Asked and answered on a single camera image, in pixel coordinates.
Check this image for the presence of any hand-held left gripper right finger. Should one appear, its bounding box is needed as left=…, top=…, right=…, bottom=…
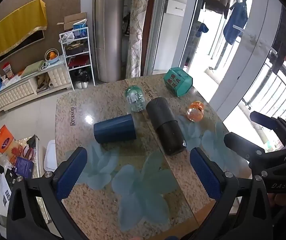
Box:
left=189, top=147, right=276, bottom=240

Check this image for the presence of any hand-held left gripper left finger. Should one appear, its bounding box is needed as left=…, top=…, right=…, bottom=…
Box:
left=7, top=146, right=88, bottom=240

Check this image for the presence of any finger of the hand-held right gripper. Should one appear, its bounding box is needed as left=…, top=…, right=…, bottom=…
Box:
left=223, top=132, right=286, bottom=168
left=249, top=110, right=286, bottom=147

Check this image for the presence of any dark blue cup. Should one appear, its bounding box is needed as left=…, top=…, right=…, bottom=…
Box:
left=93, top=114, right=137, bottom=144

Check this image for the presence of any black cup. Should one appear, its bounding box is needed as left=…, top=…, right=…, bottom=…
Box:
left=146, top=97, right=187, bottom=156

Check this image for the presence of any orange glass cup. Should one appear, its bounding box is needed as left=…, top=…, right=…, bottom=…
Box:
left=186, top=101, right=205, bottom=121

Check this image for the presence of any white trash bin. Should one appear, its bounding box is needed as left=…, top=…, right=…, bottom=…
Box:
left=44, top=139, right=58, bottom=178

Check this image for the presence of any balcony railing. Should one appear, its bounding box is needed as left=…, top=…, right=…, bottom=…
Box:
left=238, top=62, right=286, bottom=153

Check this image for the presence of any dark blue box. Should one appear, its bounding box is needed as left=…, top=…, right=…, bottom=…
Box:
left=15, top=157, right=35, bottom=179

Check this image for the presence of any glass coffee table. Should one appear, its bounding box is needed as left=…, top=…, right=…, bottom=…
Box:
left=0, top=134, right=56, bottom=228

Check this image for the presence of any orange paper bag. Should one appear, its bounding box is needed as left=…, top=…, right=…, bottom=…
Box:
left=0, top=125, right=15, bottom=153

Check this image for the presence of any green tissue box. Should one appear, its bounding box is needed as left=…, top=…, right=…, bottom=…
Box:
left=163, top=67, right=193, bottom=97

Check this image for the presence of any white tv cabinet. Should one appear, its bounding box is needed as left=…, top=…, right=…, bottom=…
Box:
left=0, top=55, right=71, bottom=117

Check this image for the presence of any clear green plastic bottle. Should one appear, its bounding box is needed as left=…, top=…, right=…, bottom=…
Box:
left=125, top=85, right=146, bottom=113

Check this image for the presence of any blue hanging garment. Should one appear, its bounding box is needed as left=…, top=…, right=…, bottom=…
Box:
left=223, top=1, right=248, bottom=45

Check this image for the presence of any green cushion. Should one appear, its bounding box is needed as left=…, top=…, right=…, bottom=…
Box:
left=20, top=60, right=46, bottom=77

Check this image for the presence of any small blue hanging cloth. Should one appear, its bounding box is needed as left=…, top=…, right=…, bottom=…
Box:
left=197, top=23, right=209, bottom=37

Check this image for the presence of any white shelf rack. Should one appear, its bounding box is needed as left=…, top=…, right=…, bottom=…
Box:
left=59, top=26, right=96, bottom=91

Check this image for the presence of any bowl of oranges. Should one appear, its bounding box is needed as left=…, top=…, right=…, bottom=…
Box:
left=45, top=49, right=60, bottom=64

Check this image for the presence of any red snack packet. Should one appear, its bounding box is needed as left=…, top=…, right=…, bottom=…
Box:
left=2, top=63, right=15, bottom=79

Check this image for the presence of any black television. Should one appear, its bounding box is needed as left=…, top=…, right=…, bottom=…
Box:
left=0, top=30, right=45, bottom=66

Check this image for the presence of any white plastic bag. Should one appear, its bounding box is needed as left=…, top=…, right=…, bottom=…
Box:
left=61, top=31, right=75, bottom=43

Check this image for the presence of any silver standing air conditioner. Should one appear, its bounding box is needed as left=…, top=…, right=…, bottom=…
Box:
left=93, top=0, right=127, bottom=83

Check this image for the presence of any cardboard box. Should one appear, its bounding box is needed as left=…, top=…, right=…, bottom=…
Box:
left=56, top=12, right=88, bottom=32

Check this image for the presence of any yellow cloth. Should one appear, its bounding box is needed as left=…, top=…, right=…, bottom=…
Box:
left=0, top=0, right=48, bottom=65

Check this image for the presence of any patterned curtain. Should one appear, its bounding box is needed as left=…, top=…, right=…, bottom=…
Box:
left=125, top=0, right=153, bottom=79

